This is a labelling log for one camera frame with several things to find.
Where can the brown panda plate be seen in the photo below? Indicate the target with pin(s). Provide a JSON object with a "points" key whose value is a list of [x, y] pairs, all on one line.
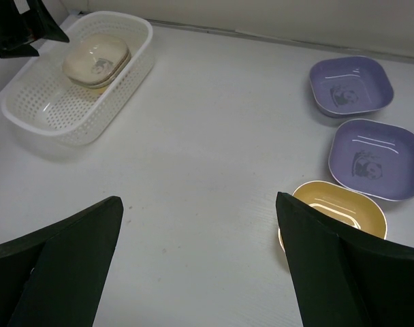
{"points": [[103, 66]]}

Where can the white perforated plastic bin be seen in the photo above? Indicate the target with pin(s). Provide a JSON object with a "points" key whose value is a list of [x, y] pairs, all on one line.
{"points": [[45, 102]]}

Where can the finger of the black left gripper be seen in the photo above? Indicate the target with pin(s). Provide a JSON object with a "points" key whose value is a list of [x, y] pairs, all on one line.
{"points": [[41, 24]]}

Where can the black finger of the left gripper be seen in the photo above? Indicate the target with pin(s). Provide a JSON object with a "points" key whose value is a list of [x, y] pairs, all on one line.
{"points": [[15, 35]]}

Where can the cream panda plate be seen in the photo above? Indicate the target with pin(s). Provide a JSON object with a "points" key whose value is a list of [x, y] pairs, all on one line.
{"points": [[85, 54]]}

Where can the purple panda plate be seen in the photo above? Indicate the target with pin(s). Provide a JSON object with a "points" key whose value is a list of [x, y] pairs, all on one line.
{"points": [[350, 86], [374, 158]]}

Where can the yellow panda plate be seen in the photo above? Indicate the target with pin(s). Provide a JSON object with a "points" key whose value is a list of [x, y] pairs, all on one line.
{"points": [[99, 90], [349, 207]]}

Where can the purple panda plate near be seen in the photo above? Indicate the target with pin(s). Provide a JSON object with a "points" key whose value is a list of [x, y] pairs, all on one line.
{"points": [[374, 158]]}

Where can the purple panda plate far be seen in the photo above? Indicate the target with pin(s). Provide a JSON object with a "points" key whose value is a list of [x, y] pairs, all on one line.
{"points": [[350, 86]]}

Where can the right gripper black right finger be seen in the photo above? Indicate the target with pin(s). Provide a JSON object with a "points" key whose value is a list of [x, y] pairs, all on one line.
{"points": [[343, 276]]}

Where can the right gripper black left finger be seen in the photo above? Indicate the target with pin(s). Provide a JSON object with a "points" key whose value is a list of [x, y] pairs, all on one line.
{"points": [[55, 276]]}

